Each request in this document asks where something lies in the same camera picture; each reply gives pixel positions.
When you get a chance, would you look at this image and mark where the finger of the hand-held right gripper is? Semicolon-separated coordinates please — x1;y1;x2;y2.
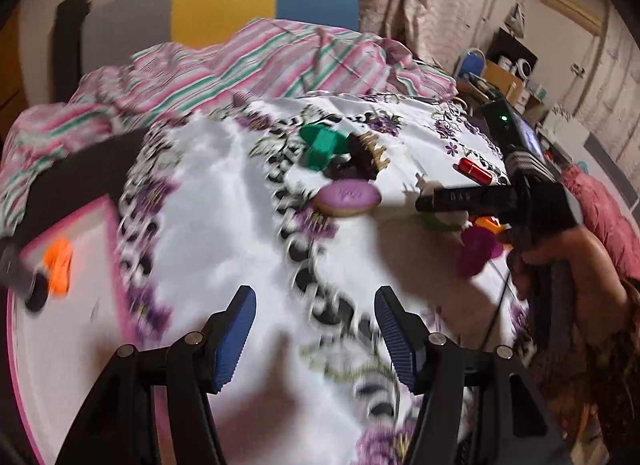
415;186;523;222

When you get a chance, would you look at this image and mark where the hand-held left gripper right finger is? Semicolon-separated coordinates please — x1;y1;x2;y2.
374;286;576;465

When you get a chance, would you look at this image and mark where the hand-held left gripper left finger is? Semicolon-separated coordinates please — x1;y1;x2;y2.
55;286;257;465

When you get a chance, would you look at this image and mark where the white green plastic toy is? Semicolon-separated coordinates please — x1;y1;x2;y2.
402;172;451;211

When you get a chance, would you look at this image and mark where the brown massage brush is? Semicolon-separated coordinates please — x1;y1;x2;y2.
327;132;391;181

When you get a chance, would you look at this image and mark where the pink rimmed box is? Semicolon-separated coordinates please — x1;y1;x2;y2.
5;195;146;461

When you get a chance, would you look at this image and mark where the person's right forearm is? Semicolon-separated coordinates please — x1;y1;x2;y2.
530;280;640;465

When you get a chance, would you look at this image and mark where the person's right hand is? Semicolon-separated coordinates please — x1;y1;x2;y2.
507;225;632;347

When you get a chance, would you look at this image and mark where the red metal cylinder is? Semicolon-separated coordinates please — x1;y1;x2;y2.
454;158;496;186

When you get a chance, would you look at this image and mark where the yellow orange plastic toy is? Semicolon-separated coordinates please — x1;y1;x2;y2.
472;215;512;246

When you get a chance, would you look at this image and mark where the magenta plastic comb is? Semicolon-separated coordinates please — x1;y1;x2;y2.
457;226;501;278

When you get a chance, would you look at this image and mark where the pink quilt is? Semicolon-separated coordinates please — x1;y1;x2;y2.
560;165;640;281

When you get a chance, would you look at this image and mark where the cardboard box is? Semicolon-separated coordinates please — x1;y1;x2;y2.
481;61;527;102

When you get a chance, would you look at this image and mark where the white floral cloth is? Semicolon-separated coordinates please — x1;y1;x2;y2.
115;90;531;465

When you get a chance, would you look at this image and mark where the purple oval soap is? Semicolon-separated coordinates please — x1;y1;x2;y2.
314;181;382;217

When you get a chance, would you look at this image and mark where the black cabinet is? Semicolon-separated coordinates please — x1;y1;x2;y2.
487;28;539;76

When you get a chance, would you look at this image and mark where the pink green striped blanket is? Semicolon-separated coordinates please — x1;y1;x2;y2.
0;18;458;241

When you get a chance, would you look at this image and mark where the grey yellow blue chair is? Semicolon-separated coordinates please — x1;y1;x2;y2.
55;0;361;101

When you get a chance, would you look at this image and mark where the black cable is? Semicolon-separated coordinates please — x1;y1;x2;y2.
479;265;516;352

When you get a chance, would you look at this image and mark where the wall air conditioner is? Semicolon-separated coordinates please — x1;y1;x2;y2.
540;0;606;37

